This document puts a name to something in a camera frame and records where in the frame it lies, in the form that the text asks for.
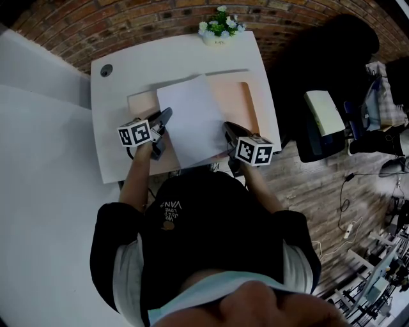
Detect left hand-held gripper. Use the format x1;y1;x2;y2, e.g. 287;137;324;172
116;107;174;162

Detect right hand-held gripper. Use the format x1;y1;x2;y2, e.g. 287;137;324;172
222;121;275;177

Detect white sheet of paper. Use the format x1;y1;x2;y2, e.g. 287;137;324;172
156;73;230;170

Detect person's left forearm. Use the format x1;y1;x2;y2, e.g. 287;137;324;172
118;144;155;212

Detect person's right forearm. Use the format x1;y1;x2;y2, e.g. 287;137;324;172
240;161;289;214

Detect white desk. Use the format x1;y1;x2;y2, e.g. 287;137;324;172
90;30;282;185

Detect cream flat box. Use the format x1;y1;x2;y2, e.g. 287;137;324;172
303;89;347;137

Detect white potted flower plant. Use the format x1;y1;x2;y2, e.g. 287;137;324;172
197;4;247;47

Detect person's black t-shirt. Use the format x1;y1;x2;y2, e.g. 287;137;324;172
89;171;322;327

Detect black office chair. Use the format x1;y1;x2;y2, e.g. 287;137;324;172
274;13;382;164

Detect plaid cloth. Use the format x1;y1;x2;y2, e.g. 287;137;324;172
364;61;409;132

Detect light blue face mask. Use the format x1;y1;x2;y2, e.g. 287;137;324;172
147;270;291;327

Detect white metal rack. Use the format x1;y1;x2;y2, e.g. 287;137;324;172
325;223;409;327

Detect black cable with adapter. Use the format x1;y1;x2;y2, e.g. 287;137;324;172
338;172;409;213

